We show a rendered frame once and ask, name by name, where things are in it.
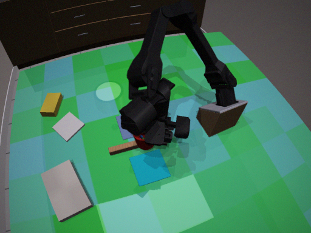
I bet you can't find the grey flat square tile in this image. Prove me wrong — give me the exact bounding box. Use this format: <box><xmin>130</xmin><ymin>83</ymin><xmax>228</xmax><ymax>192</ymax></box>
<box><xmin>52</xmin><ymin>112</ymin><xmax>85</xmax><ymax>142</ymax></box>

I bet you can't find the dark red cup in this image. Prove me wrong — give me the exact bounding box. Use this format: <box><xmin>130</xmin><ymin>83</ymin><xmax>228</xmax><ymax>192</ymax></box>
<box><xmin>133</xmin><ymin>133</ymin><xmax>153</xmax><ymax>150</ymax></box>

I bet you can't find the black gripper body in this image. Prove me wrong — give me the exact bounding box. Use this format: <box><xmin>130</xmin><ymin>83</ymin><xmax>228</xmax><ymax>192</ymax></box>
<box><xmin>154</xmin><ymin>110</ymin><xmax>190</xmax><ymax>139</ymax></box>

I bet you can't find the brown wooden bar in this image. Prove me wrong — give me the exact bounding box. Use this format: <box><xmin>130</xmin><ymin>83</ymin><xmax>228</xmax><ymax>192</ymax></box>
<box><xmin>108</xmin><ymin>141</ymin><xmax>138</xmax><ymax>155</ymax></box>

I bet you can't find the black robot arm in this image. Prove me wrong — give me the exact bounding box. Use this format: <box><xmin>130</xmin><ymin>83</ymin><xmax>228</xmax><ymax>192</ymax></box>
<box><xmin>119</xmin><ymin>0</ymin><xmax>239</xmax><ymax>146</ymax></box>

